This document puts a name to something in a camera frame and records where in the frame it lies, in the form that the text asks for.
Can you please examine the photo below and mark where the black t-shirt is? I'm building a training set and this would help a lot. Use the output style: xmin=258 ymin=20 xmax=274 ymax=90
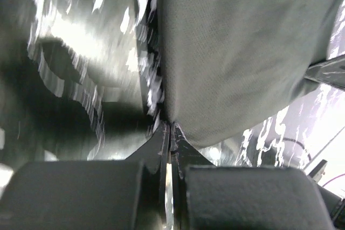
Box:
xmin=157 ymin=0 xmax=343 ymax=147

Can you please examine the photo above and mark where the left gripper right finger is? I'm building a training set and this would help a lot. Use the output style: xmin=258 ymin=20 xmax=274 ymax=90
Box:
xmin=170 ymin=125 xmax=334 ymax=229

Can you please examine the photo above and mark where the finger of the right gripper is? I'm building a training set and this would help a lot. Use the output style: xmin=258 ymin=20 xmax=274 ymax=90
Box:
xmin=304 ymin=54 xmax=345 ymax=90

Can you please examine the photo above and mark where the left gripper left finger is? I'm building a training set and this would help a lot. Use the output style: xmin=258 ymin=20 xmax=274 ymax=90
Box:
xmin=1 ymin=122 xmax=170 ymax=229

